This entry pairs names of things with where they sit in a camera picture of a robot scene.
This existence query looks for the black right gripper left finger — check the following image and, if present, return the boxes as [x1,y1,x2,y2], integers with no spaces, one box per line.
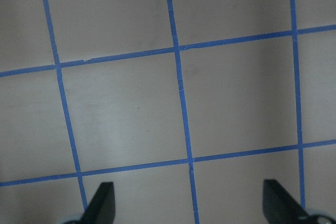
[80,182,116,224]

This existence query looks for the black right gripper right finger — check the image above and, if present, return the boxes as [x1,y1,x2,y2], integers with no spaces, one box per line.
[262,179,309,224]

